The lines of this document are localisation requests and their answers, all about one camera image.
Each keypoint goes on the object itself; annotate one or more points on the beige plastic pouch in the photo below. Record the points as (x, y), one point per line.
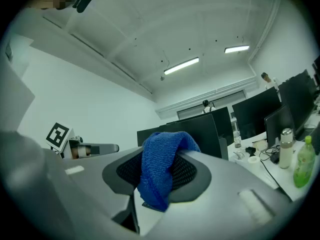
(259, 144)

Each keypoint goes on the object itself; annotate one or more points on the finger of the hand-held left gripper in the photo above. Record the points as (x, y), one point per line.
(105, 148)

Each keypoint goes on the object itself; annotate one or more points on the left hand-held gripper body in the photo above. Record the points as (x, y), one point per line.
(58, 136)

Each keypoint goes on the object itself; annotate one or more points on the white thermos flask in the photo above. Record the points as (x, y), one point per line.
(285, 151)

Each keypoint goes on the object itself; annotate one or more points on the black curved monitor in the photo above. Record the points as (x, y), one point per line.
(225, 124)

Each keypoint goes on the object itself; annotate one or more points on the small black charger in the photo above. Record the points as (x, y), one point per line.
(250, 150)

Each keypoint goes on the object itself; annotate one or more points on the long ceiling light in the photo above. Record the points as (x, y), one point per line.
(181, 66)

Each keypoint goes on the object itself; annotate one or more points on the white tape roll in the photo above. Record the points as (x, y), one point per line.
(253, 161)

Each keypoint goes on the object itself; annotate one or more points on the short ceiling light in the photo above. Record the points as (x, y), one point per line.
(236, 49)

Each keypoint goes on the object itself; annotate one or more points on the ceiling air vent slot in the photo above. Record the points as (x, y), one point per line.
(87, 45)

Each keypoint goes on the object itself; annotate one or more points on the clear plastic bottle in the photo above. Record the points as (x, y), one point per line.
(237, 140)

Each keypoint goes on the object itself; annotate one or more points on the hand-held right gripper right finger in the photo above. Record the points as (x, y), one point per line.
(225, 196)

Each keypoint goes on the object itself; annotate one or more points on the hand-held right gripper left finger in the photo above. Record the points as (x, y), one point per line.
(90, 184)

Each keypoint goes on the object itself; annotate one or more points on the blue cloth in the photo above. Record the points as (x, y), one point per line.
(155, 164)

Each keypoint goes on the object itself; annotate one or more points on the black head-worn camera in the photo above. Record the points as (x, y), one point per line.
(85, 0)

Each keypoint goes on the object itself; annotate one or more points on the black power brick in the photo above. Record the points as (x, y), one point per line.
(275, 157)

